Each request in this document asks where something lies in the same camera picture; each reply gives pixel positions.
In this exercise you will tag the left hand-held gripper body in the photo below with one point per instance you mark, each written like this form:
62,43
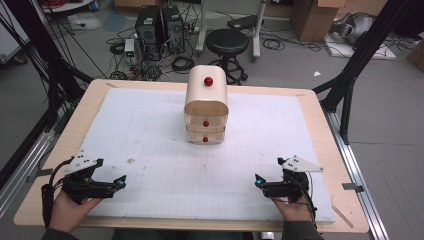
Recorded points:
83,185

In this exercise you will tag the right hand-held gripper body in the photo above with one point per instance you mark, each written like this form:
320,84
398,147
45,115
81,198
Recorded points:
290,188

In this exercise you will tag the person's right hand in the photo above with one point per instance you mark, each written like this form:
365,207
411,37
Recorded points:
295,211

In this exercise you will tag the person's left hand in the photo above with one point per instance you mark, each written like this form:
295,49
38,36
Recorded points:
68,213

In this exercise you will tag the grey metal clip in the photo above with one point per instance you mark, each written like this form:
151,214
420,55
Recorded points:
352,187
40,175

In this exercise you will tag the white grid mat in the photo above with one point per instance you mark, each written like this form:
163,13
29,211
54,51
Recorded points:
160,150

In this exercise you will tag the thin wooden strip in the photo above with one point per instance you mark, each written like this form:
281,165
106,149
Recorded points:
342,216

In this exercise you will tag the cream drawer with red knob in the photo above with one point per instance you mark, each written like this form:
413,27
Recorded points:
205,139
206,123

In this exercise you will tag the cream mini drawer cabinet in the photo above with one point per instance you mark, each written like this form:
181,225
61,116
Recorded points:
206,93

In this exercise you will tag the white paper scrap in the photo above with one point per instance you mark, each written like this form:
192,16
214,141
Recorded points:
317,73

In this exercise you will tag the small grey power supply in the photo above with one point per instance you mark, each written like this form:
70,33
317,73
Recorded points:
129,50

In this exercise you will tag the black round stool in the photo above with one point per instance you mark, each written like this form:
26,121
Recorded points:
227,41

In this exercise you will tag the white flat board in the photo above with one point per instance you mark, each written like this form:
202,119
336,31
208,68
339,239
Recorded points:
336,50

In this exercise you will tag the white stand leg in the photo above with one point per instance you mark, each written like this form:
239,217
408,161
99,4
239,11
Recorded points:
257,33
201,30

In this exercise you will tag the black computer tower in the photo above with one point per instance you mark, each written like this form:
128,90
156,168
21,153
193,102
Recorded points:
148,30
173,28

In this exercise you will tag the black flat case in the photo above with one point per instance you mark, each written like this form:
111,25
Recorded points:
243,22

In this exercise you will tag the large cardboard box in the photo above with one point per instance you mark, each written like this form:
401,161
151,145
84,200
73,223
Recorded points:
313,20

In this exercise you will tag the grey rounded machine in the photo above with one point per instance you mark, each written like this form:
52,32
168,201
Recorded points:
353,26

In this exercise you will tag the small cardboard box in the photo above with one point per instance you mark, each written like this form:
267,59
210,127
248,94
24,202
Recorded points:
417,55

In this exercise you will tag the aluminium rail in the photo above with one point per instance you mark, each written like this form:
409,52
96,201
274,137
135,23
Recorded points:
360,173
20,173

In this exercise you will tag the black metal frame post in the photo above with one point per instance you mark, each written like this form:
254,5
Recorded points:
50,66
356,60

